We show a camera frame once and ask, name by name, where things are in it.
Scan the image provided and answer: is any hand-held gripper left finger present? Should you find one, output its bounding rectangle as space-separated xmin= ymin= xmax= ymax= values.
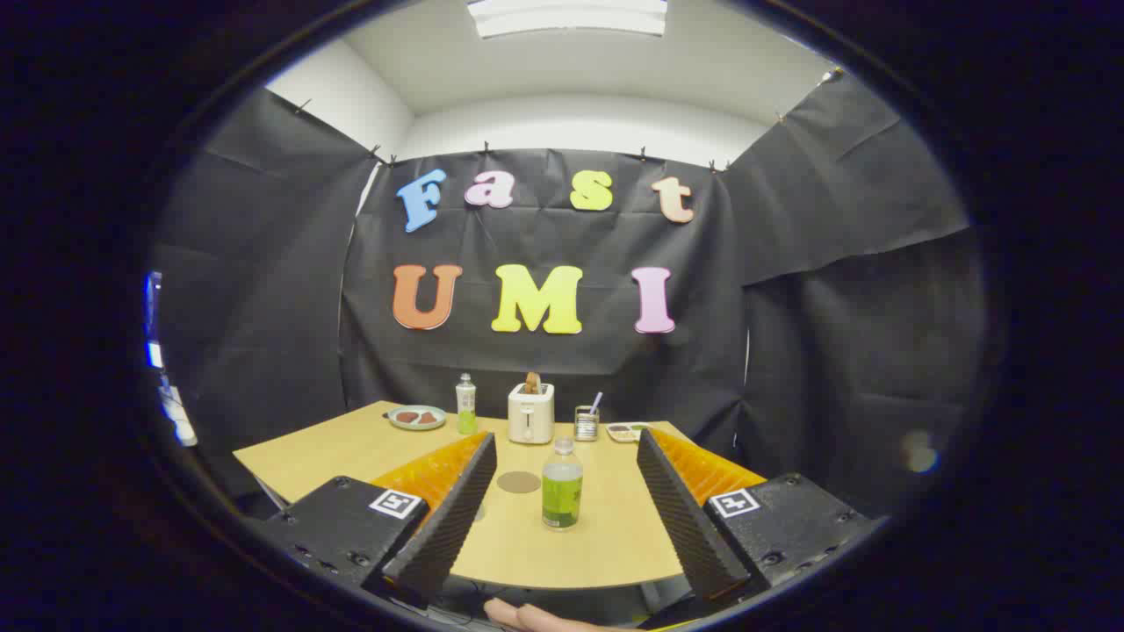
xmin=255 ymin=430 xmax=499 ymax=611

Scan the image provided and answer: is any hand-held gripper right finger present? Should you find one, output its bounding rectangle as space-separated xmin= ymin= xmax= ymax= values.
xmin=637 ymin=427 xmax=880 ymax=605

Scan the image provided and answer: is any clear juice bottle green label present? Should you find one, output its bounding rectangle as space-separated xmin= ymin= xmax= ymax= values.
xmin=542 ymin=437 xmax=584 ymax=532

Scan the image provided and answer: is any slim white green drink bottle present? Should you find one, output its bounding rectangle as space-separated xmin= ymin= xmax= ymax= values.
xmin=455 ymin=373 xmax=479 ymax=436

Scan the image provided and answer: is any pale green plate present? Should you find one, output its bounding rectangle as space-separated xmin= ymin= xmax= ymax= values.
xmin=387 ymin=405 xmax=447 ymax=431

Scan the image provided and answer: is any cream toaster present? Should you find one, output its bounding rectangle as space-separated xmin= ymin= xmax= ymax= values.
xmin=508 ymin=383 xmax=556 ymax=445

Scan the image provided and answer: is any wooden table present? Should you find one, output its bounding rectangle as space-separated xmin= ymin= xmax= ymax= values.
xmin=233 ymin=401 xmax=769 ymax=591

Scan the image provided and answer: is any ceiling light panel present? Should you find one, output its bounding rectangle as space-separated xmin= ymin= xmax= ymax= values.
xmin=466 ymin=0 xmax=669 ymax=39

